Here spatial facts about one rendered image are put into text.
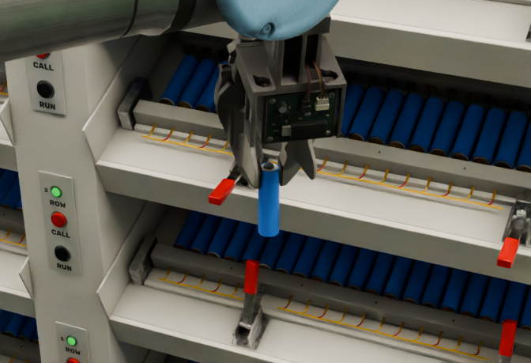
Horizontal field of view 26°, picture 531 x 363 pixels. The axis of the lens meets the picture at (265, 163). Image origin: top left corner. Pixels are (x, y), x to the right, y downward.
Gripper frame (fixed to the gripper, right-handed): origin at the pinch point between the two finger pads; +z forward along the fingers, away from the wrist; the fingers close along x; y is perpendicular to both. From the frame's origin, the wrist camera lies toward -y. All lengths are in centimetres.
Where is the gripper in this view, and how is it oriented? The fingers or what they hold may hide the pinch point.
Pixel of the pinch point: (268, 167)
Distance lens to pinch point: 97.4
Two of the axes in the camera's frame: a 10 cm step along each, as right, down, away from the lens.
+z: -0.5, 7.6, 6.5
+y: 2.2, 6.4, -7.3
